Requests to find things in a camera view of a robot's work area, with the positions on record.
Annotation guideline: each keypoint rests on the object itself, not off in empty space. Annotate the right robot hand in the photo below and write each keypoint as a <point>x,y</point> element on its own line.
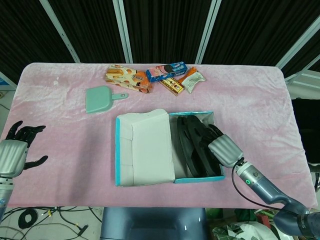
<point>226,151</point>

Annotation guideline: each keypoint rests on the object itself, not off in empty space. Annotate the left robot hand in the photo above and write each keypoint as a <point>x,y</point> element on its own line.
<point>11,156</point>

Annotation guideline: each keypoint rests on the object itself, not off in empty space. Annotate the white orange snack packet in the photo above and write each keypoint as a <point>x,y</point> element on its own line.
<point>192,80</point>

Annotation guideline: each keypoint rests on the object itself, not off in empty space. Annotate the yellow red small box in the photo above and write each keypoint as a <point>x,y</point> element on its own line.
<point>173,86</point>

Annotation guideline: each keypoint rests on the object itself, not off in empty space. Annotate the crumpled patterned bag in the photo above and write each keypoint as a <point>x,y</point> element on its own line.
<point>230,232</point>

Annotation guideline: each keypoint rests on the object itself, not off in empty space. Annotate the mint green dustpan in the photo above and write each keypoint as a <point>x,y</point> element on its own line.
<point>98,100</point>

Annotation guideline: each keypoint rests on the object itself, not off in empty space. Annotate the black pleated curtain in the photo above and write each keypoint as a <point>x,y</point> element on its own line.
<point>162,25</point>

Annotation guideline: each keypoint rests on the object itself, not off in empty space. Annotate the pink velvet table cloth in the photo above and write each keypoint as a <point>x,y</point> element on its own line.
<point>62,150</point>

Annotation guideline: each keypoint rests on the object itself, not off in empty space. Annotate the orange biscuit box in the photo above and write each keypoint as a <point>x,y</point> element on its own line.
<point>125,77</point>

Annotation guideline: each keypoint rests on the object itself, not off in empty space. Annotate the black rubber slipper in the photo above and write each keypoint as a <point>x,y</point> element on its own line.
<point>183,145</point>
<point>200,130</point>

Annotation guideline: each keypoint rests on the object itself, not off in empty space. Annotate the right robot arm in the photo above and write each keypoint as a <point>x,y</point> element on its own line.
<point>270,190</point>

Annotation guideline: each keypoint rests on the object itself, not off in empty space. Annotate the teal cardboard shoe box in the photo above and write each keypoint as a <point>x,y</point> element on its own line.
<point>150,150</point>

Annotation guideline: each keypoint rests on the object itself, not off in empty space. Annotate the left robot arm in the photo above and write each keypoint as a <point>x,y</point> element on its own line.
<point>4,192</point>

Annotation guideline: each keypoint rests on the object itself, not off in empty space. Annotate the blue cookie box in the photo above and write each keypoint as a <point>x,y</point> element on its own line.
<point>165,71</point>

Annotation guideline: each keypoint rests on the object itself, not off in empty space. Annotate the white double frame post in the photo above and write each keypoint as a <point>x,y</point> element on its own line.
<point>123,30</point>

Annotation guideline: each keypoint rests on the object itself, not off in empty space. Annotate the blue grey robot torso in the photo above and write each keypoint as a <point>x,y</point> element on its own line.
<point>152,222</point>

